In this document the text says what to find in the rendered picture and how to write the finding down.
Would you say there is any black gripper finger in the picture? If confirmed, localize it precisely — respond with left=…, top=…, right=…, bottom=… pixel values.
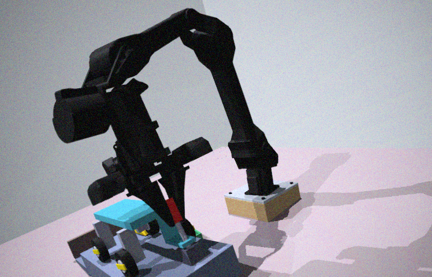
left=157, top=166, right=189, bottom=222
left=126, top=180, right=175, bottom=227

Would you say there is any cyan wheeled trolley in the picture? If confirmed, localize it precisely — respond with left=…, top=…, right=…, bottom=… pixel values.
left=91, top=199, right=196, bottom=277

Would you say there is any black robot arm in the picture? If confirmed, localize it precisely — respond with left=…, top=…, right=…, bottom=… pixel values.
left=52, top=8, right=280, bottom=196

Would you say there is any red-headed metal pin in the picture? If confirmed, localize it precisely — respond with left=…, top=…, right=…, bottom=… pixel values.
left=165, top=198, right=188, bottom=242

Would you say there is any green tray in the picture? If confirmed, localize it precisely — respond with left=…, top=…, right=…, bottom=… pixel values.
left=195, top=229, right=203, bottom=238

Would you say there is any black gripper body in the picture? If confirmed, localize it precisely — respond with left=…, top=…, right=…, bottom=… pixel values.
left=87, top=117, right=213, bottom=206

